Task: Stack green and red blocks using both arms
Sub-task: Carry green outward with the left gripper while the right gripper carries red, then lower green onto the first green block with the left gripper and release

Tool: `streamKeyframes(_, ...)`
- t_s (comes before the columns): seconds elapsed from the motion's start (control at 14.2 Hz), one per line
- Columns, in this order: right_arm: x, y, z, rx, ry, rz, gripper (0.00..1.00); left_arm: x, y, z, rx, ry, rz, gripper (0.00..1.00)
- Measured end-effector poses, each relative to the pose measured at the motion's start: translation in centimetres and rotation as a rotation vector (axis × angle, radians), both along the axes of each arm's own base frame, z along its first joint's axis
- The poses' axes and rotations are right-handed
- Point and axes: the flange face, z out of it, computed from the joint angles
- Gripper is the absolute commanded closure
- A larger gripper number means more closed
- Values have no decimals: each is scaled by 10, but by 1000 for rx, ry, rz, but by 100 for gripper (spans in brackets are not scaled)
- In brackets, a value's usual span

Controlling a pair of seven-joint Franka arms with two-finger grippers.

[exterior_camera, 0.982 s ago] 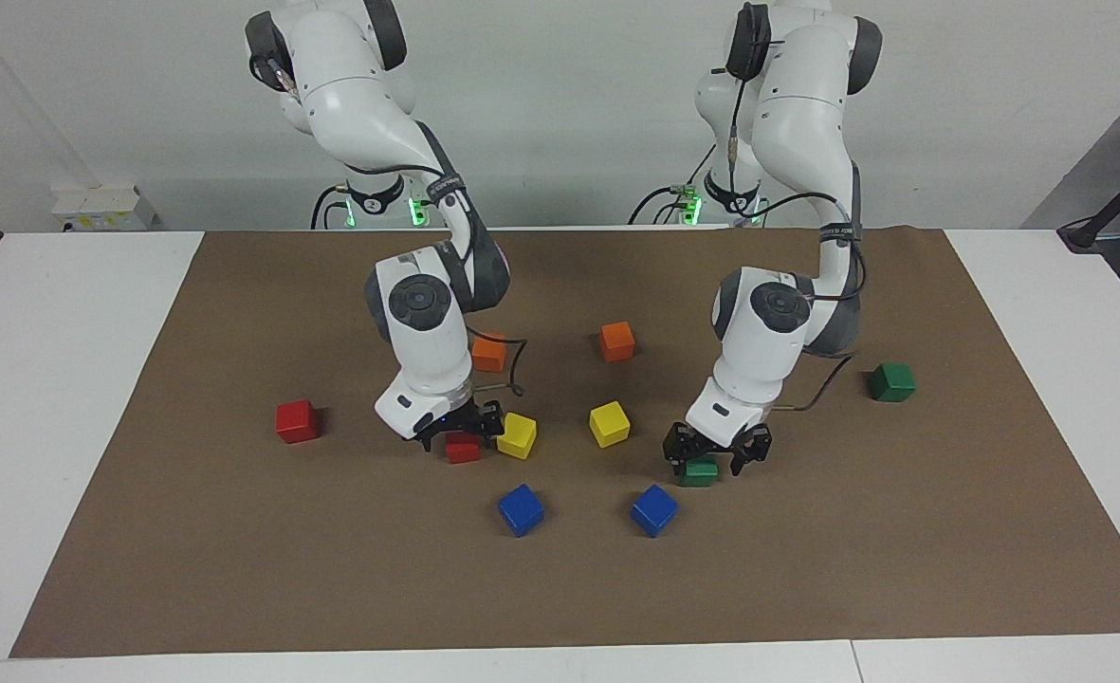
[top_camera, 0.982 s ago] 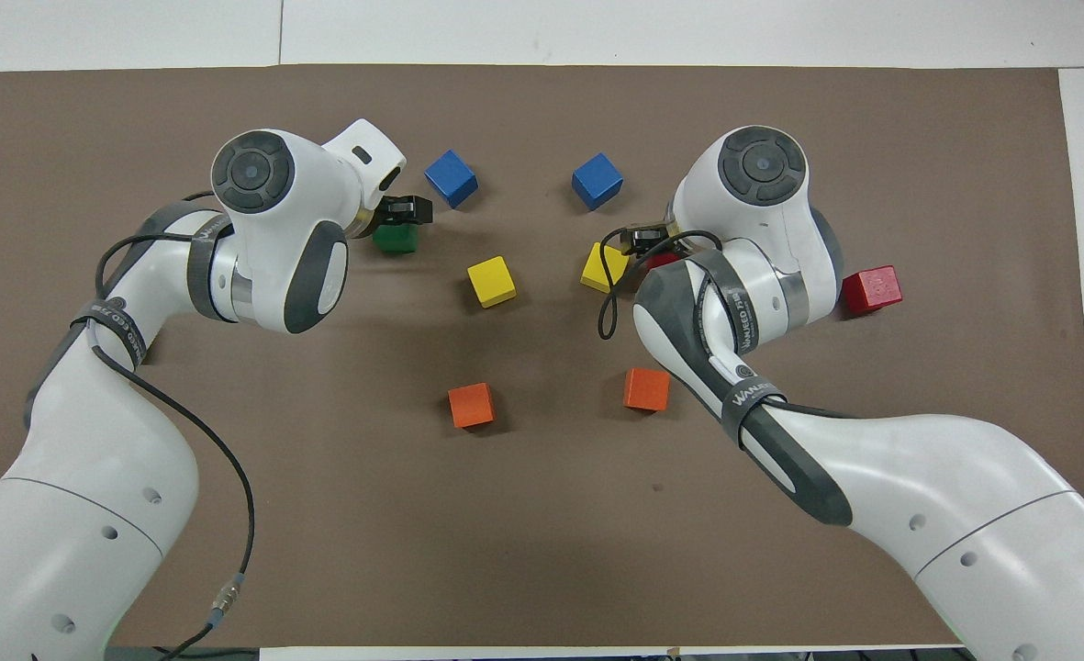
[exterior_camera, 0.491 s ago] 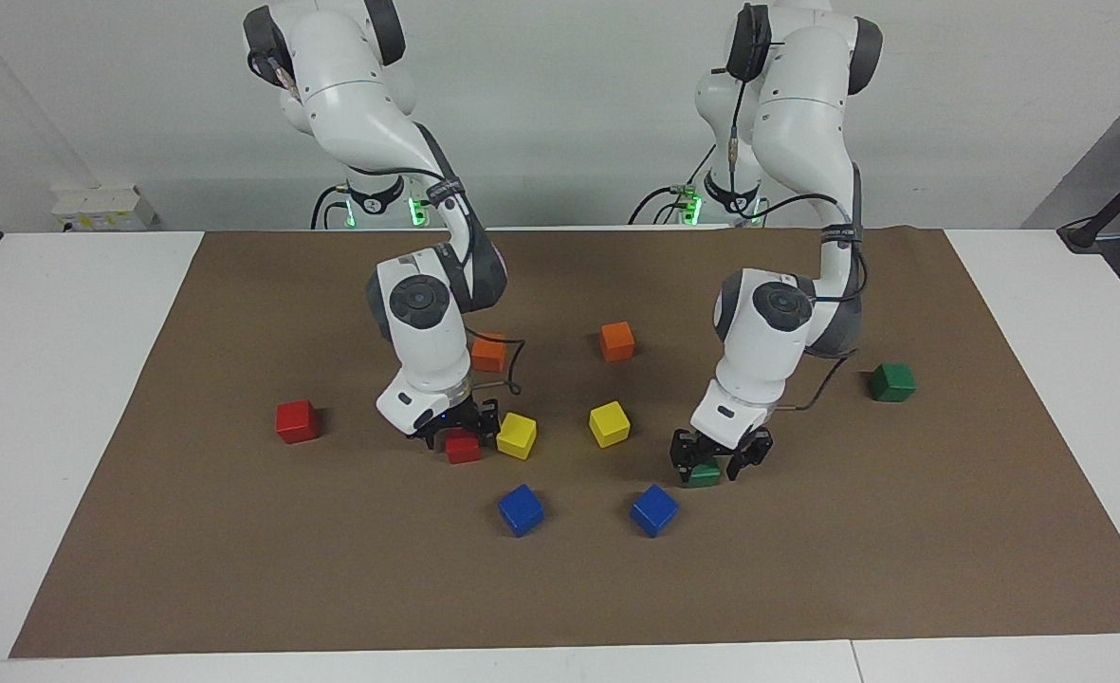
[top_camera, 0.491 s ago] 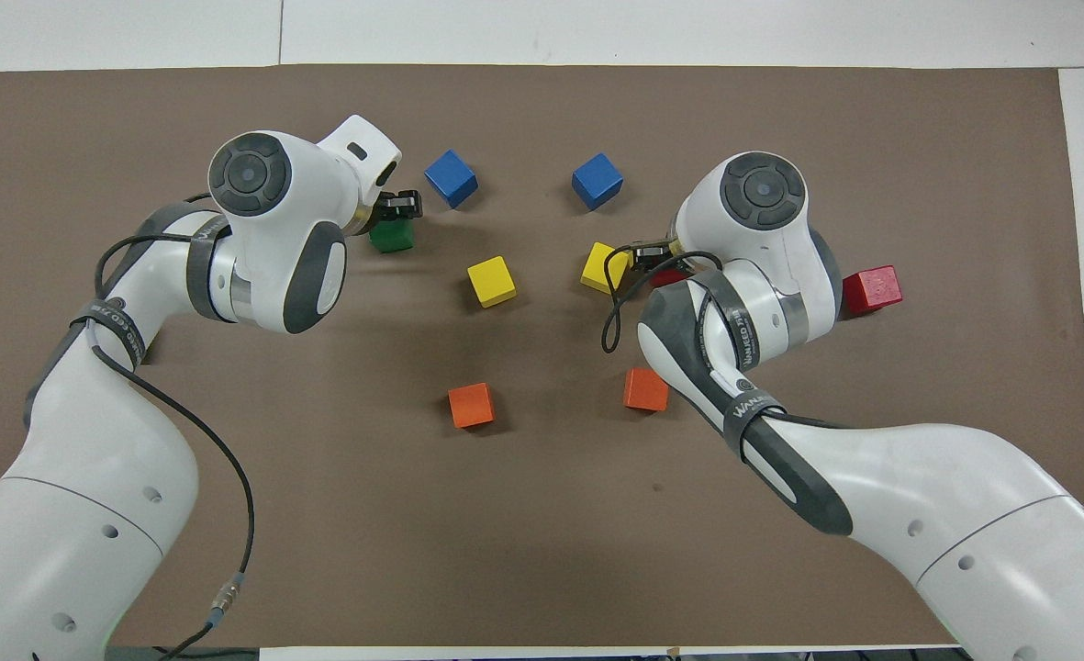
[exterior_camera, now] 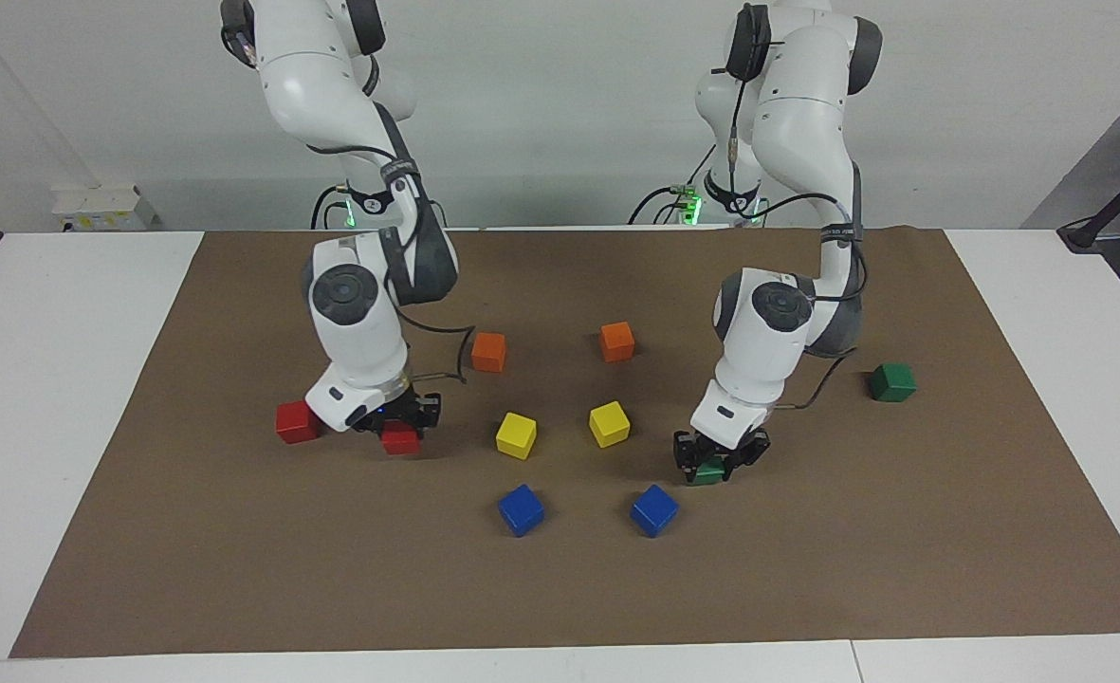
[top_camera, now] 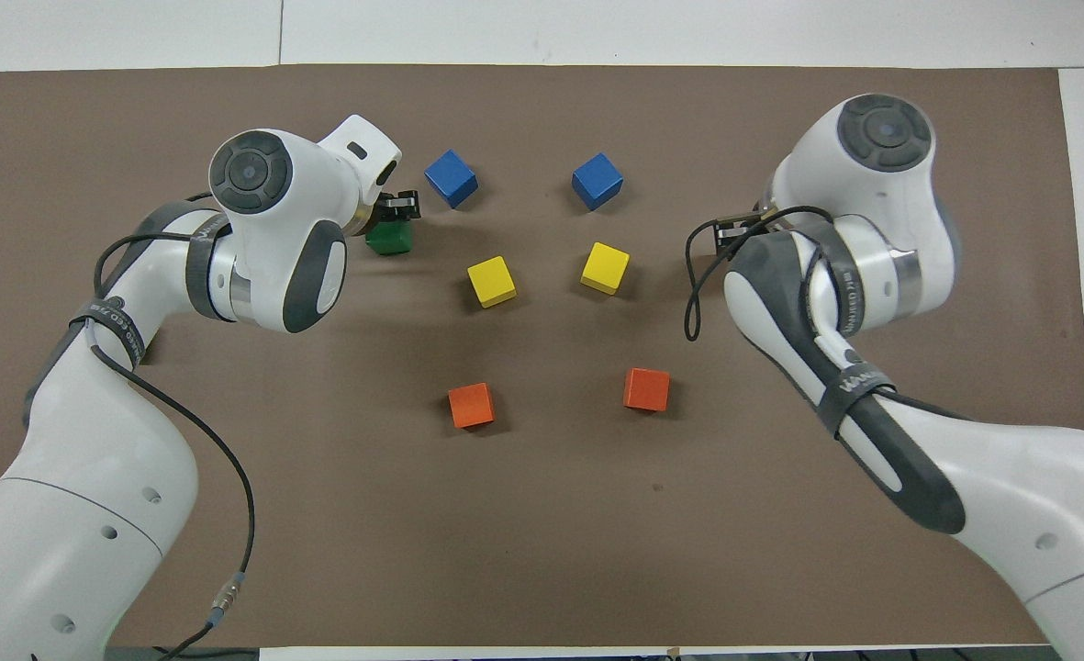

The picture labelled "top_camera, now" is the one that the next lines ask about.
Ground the green wooden block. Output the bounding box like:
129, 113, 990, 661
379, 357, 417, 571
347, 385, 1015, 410
364, 219, 414, 257

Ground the orange wooden block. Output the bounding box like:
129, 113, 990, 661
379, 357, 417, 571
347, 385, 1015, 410
447, 382, 497, 431
622, 367, 672, 413

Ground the yellow wooden block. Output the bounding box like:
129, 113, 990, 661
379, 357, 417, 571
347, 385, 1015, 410
466, 255, 519, 309
580, 241, 631, 297

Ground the black cable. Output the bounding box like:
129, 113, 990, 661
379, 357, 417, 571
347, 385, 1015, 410
92, 193, 258, 661
685, 206, 838, 343

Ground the blue wooden block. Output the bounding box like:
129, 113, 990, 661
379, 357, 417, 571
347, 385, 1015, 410
424, 150, 480, 210
571, 152, 625, 213

